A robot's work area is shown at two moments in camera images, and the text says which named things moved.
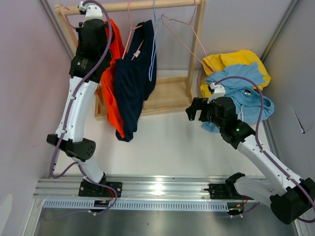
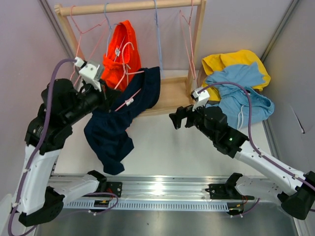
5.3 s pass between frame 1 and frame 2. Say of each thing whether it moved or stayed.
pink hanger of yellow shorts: moved
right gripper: moved
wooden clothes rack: stayed
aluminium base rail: stayed
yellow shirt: stayed
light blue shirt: stayed
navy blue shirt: moved
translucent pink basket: stayed
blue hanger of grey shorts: moved
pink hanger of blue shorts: moved
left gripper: moved
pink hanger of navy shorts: moved
